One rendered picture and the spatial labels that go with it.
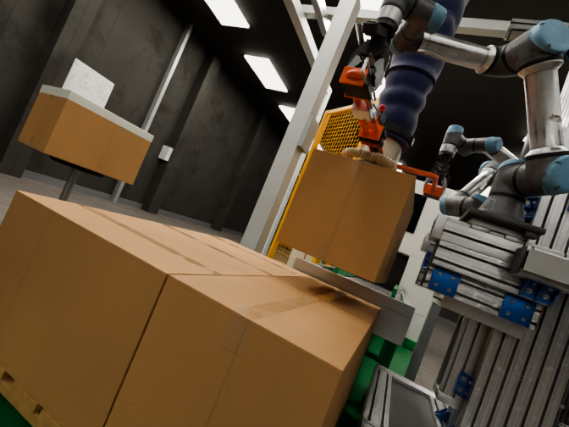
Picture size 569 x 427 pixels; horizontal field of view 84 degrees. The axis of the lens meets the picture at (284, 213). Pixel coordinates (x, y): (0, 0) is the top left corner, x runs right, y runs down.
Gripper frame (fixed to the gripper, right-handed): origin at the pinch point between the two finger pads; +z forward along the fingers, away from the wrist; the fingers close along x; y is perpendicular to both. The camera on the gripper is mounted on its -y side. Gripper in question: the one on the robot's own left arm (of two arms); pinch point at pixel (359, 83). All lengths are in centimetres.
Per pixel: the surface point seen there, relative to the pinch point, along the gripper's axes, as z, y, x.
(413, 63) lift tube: -41, 49, -1
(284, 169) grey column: -3, 161, 96
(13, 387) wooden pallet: 107, -31, 41
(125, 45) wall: -149, 256, 533
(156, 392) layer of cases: 87, -29, 4
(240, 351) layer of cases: 72, -29, -9
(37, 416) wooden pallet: 108, -30, 30
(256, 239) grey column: 64, 161, 96
